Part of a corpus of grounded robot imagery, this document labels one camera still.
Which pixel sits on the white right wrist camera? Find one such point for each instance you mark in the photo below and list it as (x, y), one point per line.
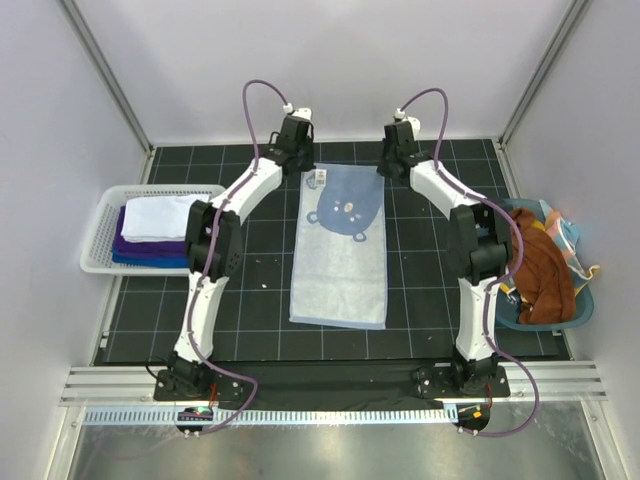
(401, 116)

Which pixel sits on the brown towel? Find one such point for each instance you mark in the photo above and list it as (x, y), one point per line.
(543, 280)

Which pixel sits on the light blue bear towel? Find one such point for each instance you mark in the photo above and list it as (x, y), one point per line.
(339, 270)

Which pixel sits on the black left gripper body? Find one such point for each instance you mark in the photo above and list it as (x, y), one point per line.
(305, 154)

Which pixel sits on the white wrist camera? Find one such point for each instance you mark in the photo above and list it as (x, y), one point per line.
(304, 113)
(401, 116)

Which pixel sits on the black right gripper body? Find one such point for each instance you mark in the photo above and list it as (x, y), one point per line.
(386, 157)

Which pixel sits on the aluminium frame rail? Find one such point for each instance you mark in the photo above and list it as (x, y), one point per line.
(556, 381)

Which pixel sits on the purple folded towel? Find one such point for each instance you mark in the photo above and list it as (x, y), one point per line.
(171, 249)

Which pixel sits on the white folded towel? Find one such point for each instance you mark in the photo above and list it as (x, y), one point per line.
(158, 219)

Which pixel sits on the white plastic basket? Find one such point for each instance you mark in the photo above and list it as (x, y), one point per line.
(96, 255)

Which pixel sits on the blue folded towel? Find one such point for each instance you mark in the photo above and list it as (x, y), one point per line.
(152, 262)

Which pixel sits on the multicolour striped towel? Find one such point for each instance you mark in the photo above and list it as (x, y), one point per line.
(565, 235)

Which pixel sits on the blue plastic basin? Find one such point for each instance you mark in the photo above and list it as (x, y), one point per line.
(508, 307)

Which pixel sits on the white slotted cable duct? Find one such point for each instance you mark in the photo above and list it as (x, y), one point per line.
(270, 416)

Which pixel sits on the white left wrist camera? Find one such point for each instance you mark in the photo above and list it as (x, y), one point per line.
(304, 113)

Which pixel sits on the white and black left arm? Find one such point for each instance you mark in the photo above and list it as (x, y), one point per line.
(214, 248)

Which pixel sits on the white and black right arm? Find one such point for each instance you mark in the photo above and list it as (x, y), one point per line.
(478, 250)

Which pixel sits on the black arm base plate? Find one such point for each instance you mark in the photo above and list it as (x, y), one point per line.
(231, 392)

